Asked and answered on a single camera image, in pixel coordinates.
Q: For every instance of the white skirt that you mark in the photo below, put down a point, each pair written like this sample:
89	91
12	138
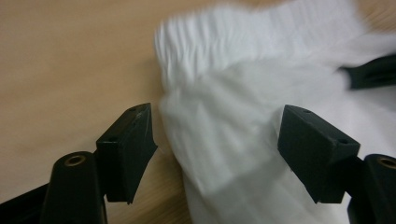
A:
249	109

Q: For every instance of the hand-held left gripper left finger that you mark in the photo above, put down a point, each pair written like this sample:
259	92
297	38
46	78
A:
127	149

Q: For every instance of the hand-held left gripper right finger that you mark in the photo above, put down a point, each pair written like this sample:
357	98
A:
314	149

